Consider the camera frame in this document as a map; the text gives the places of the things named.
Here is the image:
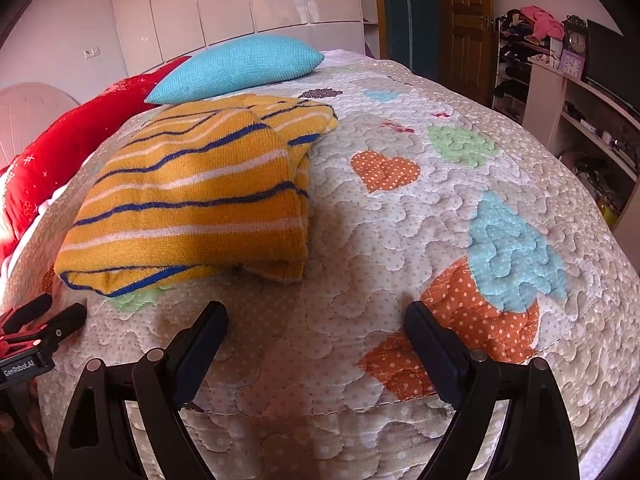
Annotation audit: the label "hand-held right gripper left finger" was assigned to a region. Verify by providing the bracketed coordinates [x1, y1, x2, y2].
[52, 301, 230, 480]

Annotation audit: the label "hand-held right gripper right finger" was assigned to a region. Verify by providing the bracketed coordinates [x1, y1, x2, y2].
[404, 300, 581, 480]

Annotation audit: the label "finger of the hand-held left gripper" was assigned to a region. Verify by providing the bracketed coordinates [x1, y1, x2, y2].
[30, 302, 87, 351]
[0, 292, 53, 333]

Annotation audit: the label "yellow striped knit sweater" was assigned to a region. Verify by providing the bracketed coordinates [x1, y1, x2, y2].
[54, 92, 340, 298]

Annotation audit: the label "heart-patterned quilted bedspread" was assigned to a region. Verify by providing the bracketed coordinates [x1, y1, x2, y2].
[0, 50, 640, 480]

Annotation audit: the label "white bed sheet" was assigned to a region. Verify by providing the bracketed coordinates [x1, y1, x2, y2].
[35, 180, 68, 213]

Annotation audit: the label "red patterned bolster pillow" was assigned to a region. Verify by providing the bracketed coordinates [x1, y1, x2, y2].
[0, 56, 193, 266]

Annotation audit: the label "pink padded headboard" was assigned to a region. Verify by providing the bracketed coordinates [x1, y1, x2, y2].
[0, 81, 81, 161]

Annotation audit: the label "yellow jar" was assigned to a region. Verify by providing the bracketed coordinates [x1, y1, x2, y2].
[597, 192, 622, 227]

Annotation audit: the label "white desk shelf unit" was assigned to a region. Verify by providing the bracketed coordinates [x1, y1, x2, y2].
[522, 55, 640, 231]

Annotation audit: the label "light blue pillow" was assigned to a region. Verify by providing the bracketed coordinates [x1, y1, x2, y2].
[144, 34, 325, 106]

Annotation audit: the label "cluttered storage rack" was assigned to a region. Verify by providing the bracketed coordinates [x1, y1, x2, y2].
[492, 7, 566, 126]

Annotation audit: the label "small purple clock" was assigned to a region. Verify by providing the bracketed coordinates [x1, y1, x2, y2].
[559, 49, 585, 79]

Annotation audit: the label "brown wooden door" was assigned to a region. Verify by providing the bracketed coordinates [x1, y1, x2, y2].
[435, 0, 496, 106]

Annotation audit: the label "ornate dark table clock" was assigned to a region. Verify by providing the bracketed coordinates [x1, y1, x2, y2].
[564, 15, 589, 56]

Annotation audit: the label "black flat screen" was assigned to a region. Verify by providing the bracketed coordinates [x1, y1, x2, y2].
[585, 19, 640, 102]

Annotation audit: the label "dark teal curtain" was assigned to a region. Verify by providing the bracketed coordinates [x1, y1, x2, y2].
[382, 0, 441, 81]

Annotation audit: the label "pink garment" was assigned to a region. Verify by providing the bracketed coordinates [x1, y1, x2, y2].
[520, 5, 566, 41]

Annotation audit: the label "glossy white wardrobe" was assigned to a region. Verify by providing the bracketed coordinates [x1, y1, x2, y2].
[110, 0, 381, 63]

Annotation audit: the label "tangled black cables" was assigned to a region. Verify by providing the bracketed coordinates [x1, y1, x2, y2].
[572, 152, 617, 197]

